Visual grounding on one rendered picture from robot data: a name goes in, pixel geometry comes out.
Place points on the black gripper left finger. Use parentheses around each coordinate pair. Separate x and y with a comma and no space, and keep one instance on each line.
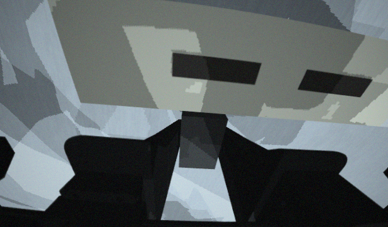
(153,159)

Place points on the black two-prong plug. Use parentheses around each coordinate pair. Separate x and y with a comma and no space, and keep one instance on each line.
(201,137)

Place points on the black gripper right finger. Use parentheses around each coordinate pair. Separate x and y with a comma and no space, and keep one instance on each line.
(251,171)

